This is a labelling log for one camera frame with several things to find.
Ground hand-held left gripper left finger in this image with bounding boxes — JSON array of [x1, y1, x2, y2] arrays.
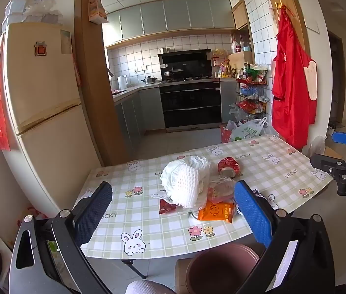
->
[[9, 181, 113, 294]]

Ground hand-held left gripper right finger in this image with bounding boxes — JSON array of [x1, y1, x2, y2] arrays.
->
[[233, 180, 336, 294]]

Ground red and gold wrapper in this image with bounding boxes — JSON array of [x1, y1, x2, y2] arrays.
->
[[217, 157, 241, 178]]

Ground pink plastic bin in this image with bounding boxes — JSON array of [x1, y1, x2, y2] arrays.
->
[[187, 243, 261, 294]]

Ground white foam fruit net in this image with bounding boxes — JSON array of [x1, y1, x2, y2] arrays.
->
[[168, 164, 207, 209], [161, 155, 211, 197]]

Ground orange snack packet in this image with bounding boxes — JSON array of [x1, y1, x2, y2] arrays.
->
[[197, 201, 236, 223]]

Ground clear plastic container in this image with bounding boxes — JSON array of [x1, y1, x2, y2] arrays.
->
[[206, 177, 238, 204]]

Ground black table leg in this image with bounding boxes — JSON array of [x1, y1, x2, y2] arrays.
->
[[121, 259, 148, 280]]

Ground dark red snack packet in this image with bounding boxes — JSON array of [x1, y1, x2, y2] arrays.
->
[[159, 198, 177, 214]]

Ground red apron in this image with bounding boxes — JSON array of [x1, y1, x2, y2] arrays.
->
[[270, 8, 317, 149]]

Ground table with checkered tablecloth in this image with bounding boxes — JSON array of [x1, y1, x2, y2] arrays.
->
[[73, 135, 333, 259]]

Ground white green plastic bag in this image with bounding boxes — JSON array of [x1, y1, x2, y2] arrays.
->
[[226, 117, 268, 143]]

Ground person's left leg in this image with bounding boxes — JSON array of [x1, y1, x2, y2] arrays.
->
[[125, 280, 176, 294]]

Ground grey lower kitchen cabinets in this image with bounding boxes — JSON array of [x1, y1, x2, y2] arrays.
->
[[113, 89, 166, 150]]

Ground grey kitchen cabinets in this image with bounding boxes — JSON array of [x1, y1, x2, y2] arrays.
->
[[113, 89, 166, 150], [102, 0, 236, 48]]

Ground black built-in oven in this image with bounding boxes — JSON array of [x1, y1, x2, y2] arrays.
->
[[159, 80, 222, 129]]

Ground cluster of condiment bottles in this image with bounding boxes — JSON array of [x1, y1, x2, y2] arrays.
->
[[215, 59, 238, 79]]

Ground cream two-door fridge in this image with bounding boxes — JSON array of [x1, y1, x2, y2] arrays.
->
[[0, 21, 106, 218]]

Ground steel wok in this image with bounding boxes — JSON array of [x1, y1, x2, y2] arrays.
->
[[163, 67, 184, 79]]

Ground black range hood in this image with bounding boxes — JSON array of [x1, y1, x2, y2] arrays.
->
[[157, 49, 212, 82]]

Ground red square fridge magnet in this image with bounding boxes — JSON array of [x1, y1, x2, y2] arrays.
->
[[33, 41, 48, 57]]

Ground pale paper sticker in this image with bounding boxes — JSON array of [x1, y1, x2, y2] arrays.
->
[[60, 30, 72, 55]]

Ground hanging printed paper bag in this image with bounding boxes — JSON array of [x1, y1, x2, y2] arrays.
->
[[88, 0, 110, 25]]

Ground grey upper kitchen cabinets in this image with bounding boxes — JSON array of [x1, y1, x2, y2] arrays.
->
[[102, 0, 236, 48]]

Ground clear plastic bag blue print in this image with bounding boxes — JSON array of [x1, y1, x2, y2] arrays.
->
[[26, 0, 64, 23]]

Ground white storage boxes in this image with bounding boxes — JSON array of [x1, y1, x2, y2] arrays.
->
[[3, 0, 26, 26]]

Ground black wire storage rack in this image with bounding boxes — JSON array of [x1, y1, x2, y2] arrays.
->
[[234, 75, 268, 123]]

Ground wooden wall shelf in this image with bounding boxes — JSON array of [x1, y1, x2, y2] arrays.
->
[[228, 0, 255, 65]]

